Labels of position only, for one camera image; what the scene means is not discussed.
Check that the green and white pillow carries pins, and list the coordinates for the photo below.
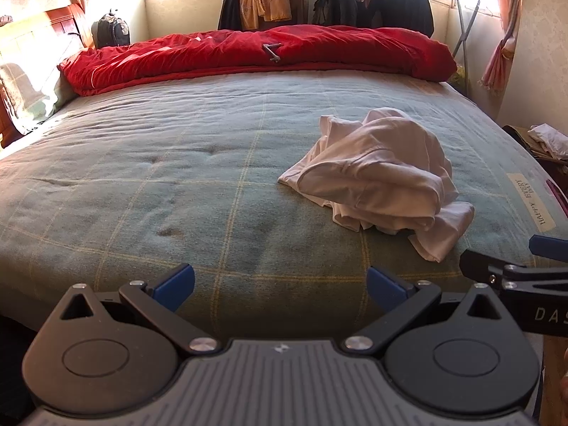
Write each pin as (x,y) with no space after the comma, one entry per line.
(31,88)

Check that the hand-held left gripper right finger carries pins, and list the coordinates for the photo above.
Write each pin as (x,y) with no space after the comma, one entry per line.
(386,286)

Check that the wooden stool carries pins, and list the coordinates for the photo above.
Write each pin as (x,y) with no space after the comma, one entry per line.
(519,140)

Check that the red duvet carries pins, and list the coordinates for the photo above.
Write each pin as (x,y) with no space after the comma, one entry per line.
(222,53)

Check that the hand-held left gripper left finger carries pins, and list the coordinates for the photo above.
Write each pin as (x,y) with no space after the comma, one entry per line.
(175,286)

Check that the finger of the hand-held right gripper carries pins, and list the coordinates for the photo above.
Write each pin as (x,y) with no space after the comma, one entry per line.
(475,262)
(550,247)

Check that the black draped cloth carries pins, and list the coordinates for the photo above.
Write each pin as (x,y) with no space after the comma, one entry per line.
(228,11)

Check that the orange draped cloth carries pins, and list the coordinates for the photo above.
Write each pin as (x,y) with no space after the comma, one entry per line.
(264,9)

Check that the brown chair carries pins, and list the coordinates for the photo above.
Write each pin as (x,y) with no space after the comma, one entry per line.
(299,9)

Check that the white printed t-shirt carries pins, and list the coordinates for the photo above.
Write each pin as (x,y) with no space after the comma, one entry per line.
(377,173)

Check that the metal clothes rack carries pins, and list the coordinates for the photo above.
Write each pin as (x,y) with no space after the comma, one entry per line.
(461,31)

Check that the white crumpled cloth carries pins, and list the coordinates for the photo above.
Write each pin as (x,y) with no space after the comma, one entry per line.
(550,140)

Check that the black hanging garment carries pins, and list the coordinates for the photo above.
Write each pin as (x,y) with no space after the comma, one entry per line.
(399,4)

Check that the wooden headboard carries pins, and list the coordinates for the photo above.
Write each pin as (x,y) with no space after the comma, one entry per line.
(62,20)

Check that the brown crumpled cloth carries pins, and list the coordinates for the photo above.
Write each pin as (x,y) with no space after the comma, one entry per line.
(5,20)

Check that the pink fringed curtain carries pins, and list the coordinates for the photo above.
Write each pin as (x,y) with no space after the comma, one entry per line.
(501,53)

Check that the grey backpack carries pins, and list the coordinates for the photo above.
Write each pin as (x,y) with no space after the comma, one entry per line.
(111,31)

